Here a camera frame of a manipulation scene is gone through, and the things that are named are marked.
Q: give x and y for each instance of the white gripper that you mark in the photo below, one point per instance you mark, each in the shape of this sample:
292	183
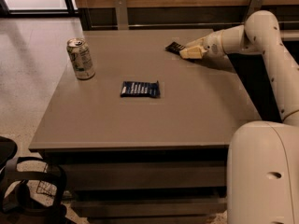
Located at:
213	45

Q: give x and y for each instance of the black chocolate rxbar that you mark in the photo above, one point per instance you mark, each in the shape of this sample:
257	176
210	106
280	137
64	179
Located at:
175	48

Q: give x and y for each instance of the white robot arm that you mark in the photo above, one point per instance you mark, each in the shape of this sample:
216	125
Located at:
263	156

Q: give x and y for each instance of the blue rxbar wrapper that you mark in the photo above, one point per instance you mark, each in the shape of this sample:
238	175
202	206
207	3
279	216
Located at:
140	89

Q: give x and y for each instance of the grey drawer cabinet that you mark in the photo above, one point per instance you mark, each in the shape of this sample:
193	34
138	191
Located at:
200	106

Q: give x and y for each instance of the white green soda can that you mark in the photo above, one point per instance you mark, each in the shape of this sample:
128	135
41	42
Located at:
80	57

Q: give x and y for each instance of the upper grey drawer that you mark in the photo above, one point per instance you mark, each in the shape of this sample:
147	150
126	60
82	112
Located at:
145	175

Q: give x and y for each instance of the grey drawer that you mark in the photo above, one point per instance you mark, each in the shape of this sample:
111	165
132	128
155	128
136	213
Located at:
145	175
150	208

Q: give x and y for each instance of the lower grey drawer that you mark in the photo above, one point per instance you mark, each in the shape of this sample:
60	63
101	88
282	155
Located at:
150	208

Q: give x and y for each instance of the black chair edge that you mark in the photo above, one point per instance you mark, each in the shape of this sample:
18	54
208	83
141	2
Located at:
8	149

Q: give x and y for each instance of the right metal bracket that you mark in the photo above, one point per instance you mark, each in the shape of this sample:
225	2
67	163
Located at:
253	6

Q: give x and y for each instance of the metal bracket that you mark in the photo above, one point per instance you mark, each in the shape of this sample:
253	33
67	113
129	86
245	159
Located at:
253	6
121	14

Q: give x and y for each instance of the left metal bracket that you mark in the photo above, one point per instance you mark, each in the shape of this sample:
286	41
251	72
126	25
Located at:
121	14

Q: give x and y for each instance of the black wire basket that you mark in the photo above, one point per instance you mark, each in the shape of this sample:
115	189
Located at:
45	185

